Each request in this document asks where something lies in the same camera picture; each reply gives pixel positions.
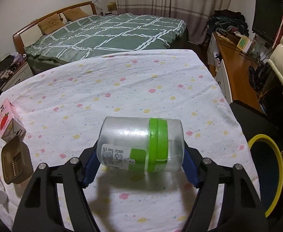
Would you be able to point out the tan pillow left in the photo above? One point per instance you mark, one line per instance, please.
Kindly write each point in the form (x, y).
(50, 24)

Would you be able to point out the pile of dark clothes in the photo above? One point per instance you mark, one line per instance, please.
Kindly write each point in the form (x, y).
(223, 21)

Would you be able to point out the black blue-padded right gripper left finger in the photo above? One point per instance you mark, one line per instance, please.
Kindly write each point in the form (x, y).
(39, 208)

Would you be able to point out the white and purple curtain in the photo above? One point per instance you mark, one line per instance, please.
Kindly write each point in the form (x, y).
(175, 2)

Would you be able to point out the black monitor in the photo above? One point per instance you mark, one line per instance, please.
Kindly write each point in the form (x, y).
(267, 19)

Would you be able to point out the green plaid bed quilt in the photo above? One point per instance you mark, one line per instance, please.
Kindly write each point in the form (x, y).
(95, 35)

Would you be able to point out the tan pillow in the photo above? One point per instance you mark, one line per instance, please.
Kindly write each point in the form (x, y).
(75, 13)
(50, 24)

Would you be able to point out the tan pillow right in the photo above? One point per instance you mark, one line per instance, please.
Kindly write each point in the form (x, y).
(75, 13)

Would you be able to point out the pink strawberry milk carton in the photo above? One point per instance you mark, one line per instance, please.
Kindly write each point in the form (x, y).
(10, 122)

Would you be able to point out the clear jar with green band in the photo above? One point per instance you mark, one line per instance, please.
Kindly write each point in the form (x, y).
(141, 144)

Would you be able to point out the wooden bed headboard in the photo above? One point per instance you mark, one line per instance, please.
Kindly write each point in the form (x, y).
(31, 32)

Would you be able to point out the yellow-rimmed dark trash bin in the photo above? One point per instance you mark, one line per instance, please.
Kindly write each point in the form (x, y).
(268, 163)

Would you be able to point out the white nightstand with clutter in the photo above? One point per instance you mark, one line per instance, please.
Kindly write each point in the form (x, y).
(13, 70)

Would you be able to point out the orange wooden desk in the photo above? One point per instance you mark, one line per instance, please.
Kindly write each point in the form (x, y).
(231, 70)

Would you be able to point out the white floral table cloth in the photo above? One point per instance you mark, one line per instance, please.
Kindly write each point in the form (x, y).
(63, 109)

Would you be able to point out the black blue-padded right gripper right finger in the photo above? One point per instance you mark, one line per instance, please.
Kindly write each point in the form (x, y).
(241, 209)

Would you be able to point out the brown plastic tray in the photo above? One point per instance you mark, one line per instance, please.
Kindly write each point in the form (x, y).
(16, 161)

